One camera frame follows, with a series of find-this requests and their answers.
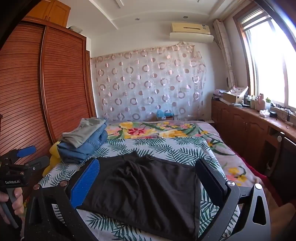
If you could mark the window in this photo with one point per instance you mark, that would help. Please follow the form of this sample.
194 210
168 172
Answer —
270 60

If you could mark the white bottle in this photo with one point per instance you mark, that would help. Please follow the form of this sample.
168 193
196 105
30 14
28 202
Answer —
253 102

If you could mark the wooden louvered wardrobe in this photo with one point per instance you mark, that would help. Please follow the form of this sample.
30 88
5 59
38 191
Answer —
57 81

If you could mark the leaf-print bed sheet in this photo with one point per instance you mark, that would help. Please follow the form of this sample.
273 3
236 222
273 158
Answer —
150 146

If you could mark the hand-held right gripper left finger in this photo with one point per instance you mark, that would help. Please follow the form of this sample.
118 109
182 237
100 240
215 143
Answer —
85 183

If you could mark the floral blanket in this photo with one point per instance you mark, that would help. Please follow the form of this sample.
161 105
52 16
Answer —
143 131

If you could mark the long wooden cabinet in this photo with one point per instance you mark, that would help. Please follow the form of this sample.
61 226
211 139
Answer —
240 125

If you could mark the person's left hand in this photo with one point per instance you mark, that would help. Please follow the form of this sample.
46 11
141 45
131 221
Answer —
18 200

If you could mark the green-capped bottle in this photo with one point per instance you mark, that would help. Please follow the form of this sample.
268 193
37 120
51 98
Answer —
268 104

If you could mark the wall air conditioner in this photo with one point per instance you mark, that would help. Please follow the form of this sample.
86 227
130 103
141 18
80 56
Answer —
189 27

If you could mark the open cardboard box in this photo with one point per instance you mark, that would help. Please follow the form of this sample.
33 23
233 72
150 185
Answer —
232 97

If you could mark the folded blue jeans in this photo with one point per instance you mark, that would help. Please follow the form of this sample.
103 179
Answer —
85 149

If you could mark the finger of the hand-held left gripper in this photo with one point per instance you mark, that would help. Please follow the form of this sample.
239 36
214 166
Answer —
26 151
39 162

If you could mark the red underblanket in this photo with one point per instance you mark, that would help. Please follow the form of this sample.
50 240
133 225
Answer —
263 180

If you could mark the circle-patterned sheer curtain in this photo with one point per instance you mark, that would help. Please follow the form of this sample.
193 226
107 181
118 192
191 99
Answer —
148 83

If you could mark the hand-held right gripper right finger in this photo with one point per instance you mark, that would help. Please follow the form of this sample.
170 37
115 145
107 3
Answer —
209 180

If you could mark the white box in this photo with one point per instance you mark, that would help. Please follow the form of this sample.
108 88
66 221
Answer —
76 28

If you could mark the wooden overhead cabinet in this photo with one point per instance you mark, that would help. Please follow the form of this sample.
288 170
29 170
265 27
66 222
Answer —
50 11

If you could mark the blue plastic item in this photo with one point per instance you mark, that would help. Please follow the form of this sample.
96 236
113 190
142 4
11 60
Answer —
164 113

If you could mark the folded grey-green pants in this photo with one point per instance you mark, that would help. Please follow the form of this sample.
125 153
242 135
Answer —
81 134

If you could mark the black pants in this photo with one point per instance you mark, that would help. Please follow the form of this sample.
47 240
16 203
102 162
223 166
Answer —
143 185

